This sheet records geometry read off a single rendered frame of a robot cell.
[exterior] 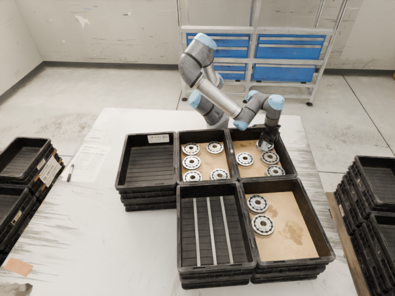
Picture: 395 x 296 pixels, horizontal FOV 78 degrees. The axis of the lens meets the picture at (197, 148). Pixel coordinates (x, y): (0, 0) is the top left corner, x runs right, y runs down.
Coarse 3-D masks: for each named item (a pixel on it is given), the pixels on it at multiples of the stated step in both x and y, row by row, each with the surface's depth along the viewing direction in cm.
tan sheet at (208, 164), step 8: (184, 144) 152; (200, 144) 152; (200, 152) 147; (224, 152) 147; (200, 160) 143; (208, 160) 142; (216, 160) 142; (224, 160) 142; (200, 168) 138; (208, 168) 138; (216, 168) 138; (224, 168) 138; (208, 176) 134
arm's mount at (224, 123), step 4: (224, 116) 163; (228, 116) 159; (220, 120) 163; (224, 120) 160; (228, 120) 159; (216, 124) 165; (220, 124) 161; (224, 124) 162; (228, 124) 162; (208, 128) 169; (212, 128) 165; (216, 128) 164
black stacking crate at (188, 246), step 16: (192, 192) 121; (208, 192) 122; (224, 192) 123; (192, 208) 120; (240, 208) 110; (192, 224) 114; (208, 224) 114; (240, 224) 112; (192, 240) 109; (208, 240) 108; (224, 240) 108; (240, 240) 108; (192, 256) 104; (208, 256) 103; (224, 256) 103; (240, 256) 103; (208, 272) 95; (224, 272) 95; (240, 272) 96
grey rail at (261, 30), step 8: (184, 32) 274; (192, 32) 273; (200, 32) 272; (208, 32) 271; (216, 32) 270; (224, 32) 270; (232, 32) 269; (240, 32) 268; (248, 32) 267; (264, 32) 265; (272, 32) 265; (280, 32) 264; (288, 32) 263; (296, 32) 262; (304, 32) 261; (312, 32) 260; (320, 32) 260; (328, 32) 259
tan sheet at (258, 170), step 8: (240, 144) 151; (248, 144) 151; (240, 152) 147; (248, 152) 147; (256, 152) 146; (256, 160) 142; (256, 168) 138; (264, 168) 137; (240, 176) 134; (248, 176) 133; (256, 176) 133
